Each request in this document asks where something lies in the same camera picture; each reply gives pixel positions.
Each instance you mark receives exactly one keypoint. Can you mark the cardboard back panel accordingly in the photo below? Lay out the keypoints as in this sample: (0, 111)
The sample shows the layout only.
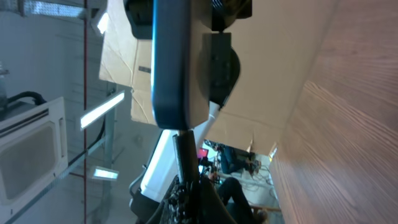
(276, 47)

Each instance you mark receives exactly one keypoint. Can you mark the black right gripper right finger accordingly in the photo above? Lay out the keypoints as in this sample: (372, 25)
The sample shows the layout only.
(211, 209)

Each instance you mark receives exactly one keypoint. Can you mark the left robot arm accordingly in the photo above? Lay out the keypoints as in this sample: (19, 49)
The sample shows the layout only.
(224, 61)

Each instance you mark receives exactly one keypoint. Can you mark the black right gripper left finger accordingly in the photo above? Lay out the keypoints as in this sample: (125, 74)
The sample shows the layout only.
(177, 205)

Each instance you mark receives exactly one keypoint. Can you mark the white ceiling air conditioner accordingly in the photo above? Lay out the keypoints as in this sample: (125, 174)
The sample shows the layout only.
(33, 154)

